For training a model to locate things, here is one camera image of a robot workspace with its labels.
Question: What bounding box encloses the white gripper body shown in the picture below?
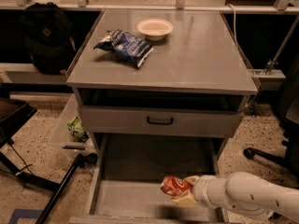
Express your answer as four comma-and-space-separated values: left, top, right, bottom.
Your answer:
192, 175, 229, 209

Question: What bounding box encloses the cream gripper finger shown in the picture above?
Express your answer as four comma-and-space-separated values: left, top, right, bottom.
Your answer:
185, 175, 199, 185
172, 190, 197, 208

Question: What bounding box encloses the crushed red coke can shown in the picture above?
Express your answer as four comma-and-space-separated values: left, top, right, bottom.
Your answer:
161, 175, 192, 197

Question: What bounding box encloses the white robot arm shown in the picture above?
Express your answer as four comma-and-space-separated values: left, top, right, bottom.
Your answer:
172, 172, 299, 223

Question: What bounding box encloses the open grey lower drawer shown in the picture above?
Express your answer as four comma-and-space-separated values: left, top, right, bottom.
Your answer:
69, 133, 234, 224

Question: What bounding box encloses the closed grey upper drawer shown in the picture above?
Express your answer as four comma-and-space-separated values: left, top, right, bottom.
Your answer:
78, 105, 244, 138

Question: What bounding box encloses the black office chair base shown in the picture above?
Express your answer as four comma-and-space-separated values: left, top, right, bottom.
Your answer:
243, 105, 299, 178

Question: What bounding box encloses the black tripod leg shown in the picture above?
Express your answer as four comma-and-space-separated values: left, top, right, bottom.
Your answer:
35, 153, 98, 224

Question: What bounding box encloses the clear plastic storage bin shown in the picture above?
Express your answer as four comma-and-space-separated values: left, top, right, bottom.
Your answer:
50, 95, 95, 159

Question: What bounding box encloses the green snack bag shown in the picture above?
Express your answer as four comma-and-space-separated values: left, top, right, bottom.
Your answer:
67, 117, 89, 143

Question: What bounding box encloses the metal clamp rod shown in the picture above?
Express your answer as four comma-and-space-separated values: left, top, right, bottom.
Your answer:
262, 15, 299, 76

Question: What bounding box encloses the blue chip bag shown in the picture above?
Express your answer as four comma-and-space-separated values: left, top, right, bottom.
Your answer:
94, 29, 153, 68

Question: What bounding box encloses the white paper bowl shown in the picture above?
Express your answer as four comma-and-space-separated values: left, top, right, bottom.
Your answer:
137, 19, 173, 41

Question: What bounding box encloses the black stand with tray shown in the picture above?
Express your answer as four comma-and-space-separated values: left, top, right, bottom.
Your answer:
0, 96, 62, 193

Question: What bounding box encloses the black backpack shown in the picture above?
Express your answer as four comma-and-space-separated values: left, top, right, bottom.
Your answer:
19, 3, 77, 75

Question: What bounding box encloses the white cable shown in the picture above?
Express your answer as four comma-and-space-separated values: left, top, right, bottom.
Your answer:
227, 3, 239, 47

